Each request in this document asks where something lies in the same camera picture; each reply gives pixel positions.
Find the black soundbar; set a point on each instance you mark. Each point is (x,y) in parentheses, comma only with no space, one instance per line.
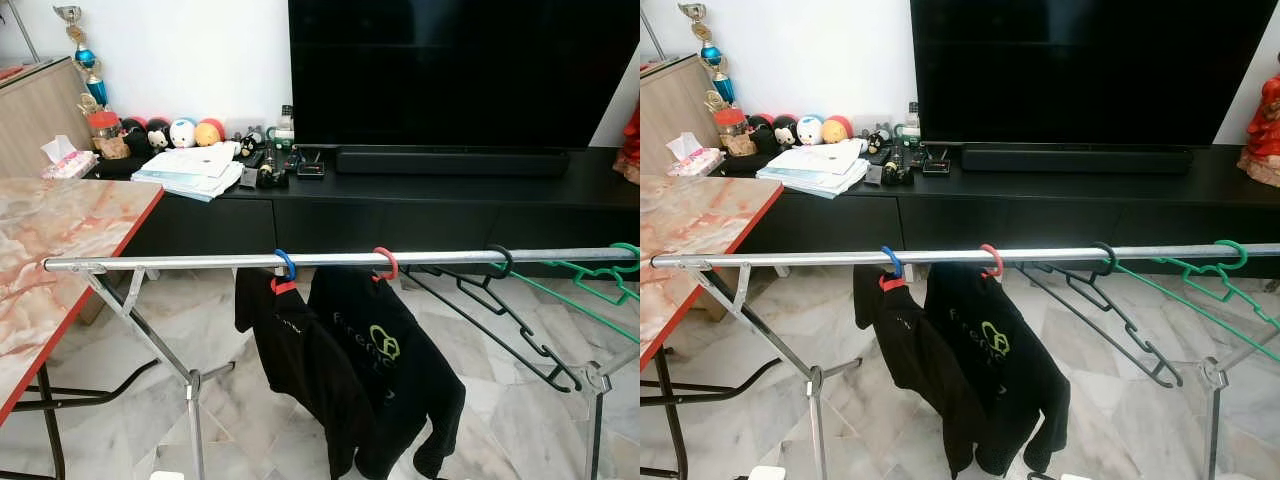
(450,162)
(1075,160)

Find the red hanger with blue hook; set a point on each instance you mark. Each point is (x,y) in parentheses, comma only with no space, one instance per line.
(890,284)
(284,287)

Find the black television console cabinet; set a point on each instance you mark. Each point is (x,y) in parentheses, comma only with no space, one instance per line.
(400,225)
(1000,215)

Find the black white-faced plush toy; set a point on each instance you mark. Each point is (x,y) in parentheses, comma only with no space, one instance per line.
(158,135)
(785,132)

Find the green plastic hanger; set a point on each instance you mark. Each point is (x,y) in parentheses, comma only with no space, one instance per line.
(1215,272)
(588,270)

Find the white round plush toy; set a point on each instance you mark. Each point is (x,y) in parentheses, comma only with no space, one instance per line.
(183,132)
(810,130)

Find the gold and blue trophy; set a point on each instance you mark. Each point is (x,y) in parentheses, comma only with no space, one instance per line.
(96,90)
(723,88)

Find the black tape dispenser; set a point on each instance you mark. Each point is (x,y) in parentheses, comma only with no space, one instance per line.
(895,175)
(270,180)

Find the light wooden sideboard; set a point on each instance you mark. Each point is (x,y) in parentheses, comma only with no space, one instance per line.
(40,120)
(670,115)

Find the red laughing Buddha statue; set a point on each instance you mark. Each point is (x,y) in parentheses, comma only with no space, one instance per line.
(1265,120)
(630,140)

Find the silver metal clothes rack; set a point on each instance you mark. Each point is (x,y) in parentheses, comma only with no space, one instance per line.
(800,259)
(200,261)

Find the stack of white papers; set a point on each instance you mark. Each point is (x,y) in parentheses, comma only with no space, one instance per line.
(190,170)
(815,167)

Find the black shirt green logo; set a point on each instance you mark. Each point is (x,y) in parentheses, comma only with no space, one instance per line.
(400,370)
(1010,370)

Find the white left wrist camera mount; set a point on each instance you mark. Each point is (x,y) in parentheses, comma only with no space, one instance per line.
(766,473)
(167,476)

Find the small clear bottle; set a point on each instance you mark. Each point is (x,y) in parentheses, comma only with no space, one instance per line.
(287,125)
(912,120)

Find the small panda figure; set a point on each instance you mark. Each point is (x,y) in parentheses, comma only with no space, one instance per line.
(249,146)
(879,142)

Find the black flat screen television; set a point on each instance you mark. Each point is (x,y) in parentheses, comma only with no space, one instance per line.
(1090,70)
(460,70)

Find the black round plush toy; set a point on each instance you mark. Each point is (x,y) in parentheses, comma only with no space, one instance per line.
(133,135)
(760,132)

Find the red plastic hanger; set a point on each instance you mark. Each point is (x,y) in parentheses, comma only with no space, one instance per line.
(393,266)
(999,263)

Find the pink tissue pack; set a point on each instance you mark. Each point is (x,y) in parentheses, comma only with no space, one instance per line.
(695,162)
(70,165)

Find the black shirt white lettering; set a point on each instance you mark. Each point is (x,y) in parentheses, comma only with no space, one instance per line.
(905,340)
(290,340)

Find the marble pattern folding table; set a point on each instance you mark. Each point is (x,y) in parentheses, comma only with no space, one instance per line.
(60,250)
(700,230)

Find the orange round plush toy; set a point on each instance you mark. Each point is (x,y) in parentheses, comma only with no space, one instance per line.
(209,133)
(836,130)

